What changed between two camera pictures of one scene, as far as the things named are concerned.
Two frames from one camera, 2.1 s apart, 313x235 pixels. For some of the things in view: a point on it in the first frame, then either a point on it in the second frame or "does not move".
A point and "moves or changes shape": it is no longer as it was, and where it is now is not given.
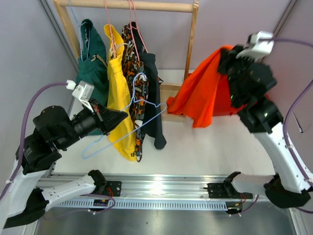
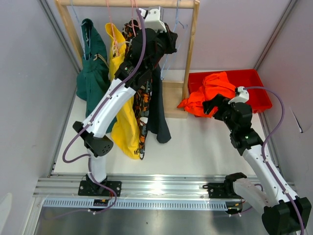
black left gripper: x=107 y=118 to x=170 y=38
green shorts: x=93 y=66 does not move
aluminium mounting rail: x=144 y=186 does not move
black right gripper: x=228 y=57 to x=220 y=102
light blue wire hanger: x=133 y=83 moves or changes shape
